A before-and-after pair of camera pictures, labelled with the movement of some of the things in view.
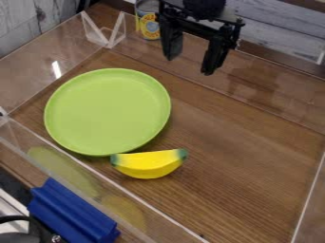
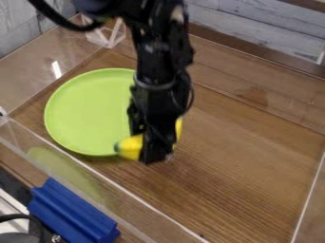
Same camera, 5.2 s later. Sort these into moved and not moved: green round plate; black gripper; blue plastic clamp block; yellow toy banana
Moved: black gripper; yellow toy banana
Not moved: blue plastic clamp block; green round plate
